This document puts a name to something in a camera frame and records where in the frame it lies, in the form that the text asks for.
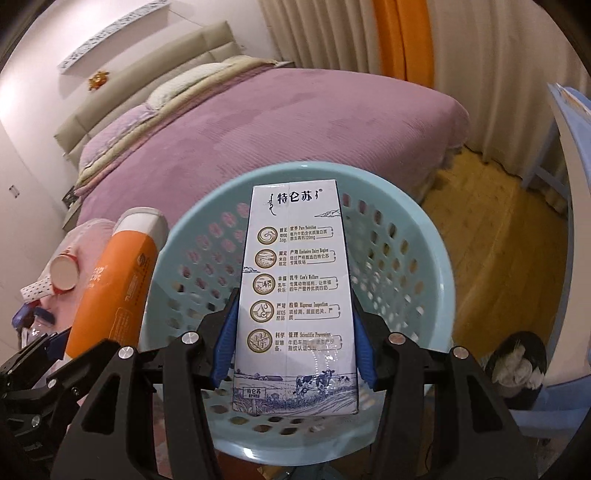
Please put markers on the orange plush toy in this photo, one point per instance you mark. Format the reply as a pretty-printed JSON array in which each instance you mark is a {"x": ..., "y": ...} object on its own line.
[{"x": 98, "y": 79}]

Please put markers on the light blue plastic basket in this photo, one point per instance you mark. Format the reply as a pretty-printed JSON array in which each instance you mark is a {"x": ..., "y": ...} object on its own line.
[{"x": 406, "y": 258}]

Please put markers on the black trash bin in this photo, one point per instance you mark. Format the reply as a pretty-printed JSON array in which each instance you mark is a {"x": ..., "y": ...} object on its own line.
[{"x": 531, "y": 341}]

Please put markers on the orange curtain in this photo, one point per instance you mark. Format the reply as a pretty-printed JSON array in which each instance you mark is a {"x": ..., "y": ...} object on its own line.
[{"x": 397, "y": 41}]

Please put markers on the cream pillow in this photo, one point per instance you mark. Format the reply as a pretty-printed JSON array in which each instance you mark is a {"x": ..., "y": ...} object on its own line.
[{"x": 184, "y": 83}]

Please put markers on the red white paper cup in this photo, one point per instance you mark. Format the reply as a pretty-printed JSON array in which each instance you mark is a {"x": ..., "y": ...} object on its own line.
[{"x": 62, "y": 277}]

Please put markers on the dark photo frame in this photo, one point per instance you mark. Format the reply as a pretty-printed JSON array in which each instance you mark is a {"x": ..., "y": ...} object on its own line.
[{"x": 70, "y": 194}]

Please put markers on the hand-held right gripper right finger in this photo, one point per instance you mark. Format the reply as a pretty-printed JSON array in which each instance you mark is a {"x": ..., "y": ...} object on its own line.
[{"x": 367, "y": 350}]

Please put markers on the purple pillow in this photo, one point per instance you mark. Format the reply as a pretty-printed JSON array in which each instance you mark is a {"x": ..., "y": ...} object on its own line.
[{"x": 120, "y": 129}]

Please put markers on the beige nightstand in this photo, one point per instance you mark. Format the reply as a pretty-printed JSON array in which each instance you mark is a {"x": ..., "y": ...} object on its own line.
[{"x": 71, "y": 216}]

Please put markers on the white wardrobe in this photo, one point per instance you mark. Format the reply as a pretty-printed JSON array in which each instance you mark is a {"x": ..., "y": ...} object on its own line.
[{"x": 23, "y": 230}]

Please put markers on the orange and white bottle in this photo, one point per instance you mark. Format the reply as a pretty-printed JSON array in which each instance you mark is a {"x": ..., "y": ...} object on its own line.
[{"x": 115, "y": 295}]

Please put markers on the beige curtain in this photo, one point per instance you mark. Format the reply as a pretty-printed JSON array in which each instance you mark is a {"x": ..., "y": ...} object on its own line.
[
  {"x": 323, "y": 32},
  {"x": 498, "y": 83}
]

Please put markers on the beige padded headboard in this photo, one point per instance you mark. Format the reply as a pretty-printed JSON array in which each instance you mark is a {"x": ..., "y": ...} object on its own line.
[{"x": 138, "y": 78}]

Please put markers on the white wall shelf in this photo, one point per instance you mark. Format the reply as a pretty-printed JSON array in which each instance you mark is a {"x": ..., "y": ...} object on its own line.
[{"x": 106, "y": 39}]

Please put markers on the white blue milk carton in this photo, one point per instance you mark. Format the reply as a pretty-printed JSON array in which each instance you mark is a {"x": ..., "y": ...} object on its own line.
[{"x": 295, "y": 277}]

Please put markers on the bed with purple cover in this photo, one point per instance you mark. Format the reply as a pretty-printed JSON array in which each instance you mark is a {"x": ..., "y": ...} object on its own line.
[{"x": 277, "y": 129}]

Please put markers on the black device at right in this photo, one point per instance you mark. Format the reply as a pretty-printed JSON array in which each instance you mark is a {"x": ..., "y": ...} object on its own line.
[{"x": 547, "y": 180}]

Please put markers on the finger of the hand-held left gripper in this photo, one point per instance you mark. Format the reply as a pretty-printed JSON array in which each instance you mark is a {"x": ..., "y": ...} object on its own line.
[{"x": 57, "y": 344}]

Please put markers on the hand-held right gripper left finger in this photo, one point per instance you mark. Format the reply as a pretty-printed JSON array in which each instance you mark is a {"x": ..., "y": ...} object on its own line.
[{"x": 226, "y": 344}]

